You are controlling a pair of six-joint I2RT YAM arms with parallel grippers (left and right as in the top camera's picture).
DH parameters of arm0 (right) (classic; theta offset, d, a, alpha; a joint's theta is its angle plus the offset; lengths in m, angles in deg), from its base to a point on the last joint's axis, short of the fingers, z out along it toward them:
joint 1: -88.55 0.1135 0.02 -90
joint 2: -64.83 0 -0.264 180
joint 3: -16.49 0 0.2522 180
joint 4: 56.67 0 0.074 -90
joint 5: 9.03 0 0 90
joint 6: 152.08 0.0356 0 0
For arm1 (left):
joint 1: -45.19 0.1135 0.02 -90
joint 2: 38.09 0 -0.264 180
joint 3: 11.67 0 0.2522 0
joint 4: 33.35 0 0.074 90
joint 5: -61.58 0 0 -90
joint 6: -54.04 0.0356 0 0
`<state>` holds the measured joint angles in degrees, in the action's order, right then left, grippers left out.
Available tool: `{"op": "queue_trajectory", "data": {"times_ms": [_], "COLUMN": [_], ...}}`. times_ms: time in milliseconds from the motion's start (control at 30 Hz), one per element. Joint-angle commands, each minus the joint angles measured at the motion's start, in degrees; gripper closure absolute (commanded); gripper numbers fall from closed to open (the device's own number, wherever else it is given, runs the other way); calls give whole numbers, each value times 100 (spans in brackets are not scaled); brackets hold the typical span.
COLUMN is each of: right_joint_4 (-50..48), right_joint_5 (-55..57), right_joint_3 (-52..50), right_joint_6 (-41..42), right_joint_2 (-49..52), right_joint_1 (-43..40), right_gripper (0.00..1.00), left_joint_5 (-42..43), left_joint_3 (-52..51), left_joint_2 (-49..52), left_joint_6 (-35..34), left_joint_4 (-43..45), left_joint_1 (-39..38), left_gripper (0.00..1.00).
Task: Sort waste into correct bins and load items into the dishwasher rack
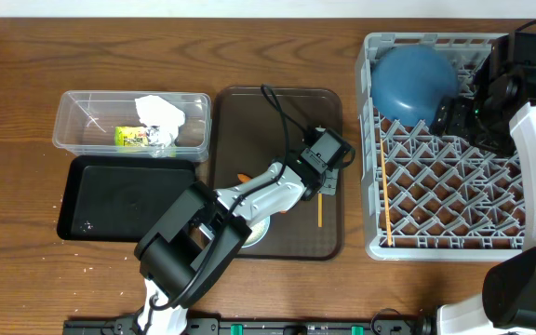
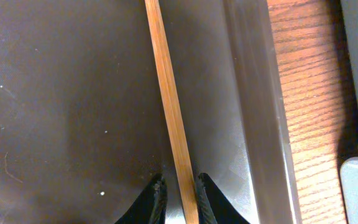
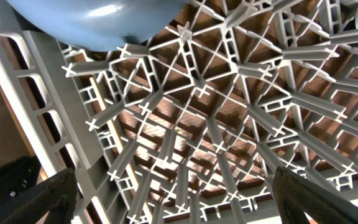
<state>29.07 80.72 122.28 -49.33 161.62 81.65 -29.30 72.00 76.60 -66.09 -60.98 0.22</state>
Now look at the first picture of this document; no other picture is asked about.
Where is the orange carrot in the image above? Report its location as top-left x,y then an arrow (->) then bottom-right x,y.
237,173 -> 251,183

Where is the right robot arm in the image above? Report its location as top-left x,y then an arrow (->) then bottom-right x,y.
430,30 -> 536,334

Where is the clear plastic bin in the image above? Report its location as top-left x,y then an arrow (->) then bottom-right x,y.
52,90 -> 211,162

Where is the yellow foil snack wrapper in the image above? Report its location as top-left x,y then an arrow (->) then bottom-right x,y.
114,125 -> 179,158

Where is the wooden chopstick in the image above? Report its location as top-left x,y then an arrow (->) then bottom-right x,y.
317,194 -> 323,228
380,137 -> 393,247

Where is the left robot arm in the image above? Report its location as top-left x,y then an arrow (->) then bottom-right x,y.
134,128 -> 355,334

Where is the black plastic bin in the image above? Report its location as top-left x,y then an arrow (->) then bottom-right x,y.
57,155 -> 196,243

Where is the grey dishwasher rack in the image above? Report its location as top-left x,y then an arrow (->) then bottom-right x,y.
355,33 -> 526,261

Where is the light blue bowl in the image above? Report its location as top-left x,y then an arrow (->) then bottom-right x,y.
242,217 -> 270,248

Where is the white napkin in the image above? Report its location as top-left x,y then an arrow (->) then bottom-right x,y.
135,95 -> 185,147

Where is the dark blue plate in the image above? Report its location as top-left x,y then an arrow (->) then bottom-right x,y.
371,45 -> 460,127

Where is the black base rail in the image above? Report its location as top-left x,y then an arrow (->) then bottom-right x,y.
62,317 -> 437,335

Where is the brown serving tray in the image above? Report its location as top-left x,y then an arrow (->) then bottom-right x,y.
208,87 -> 343,261

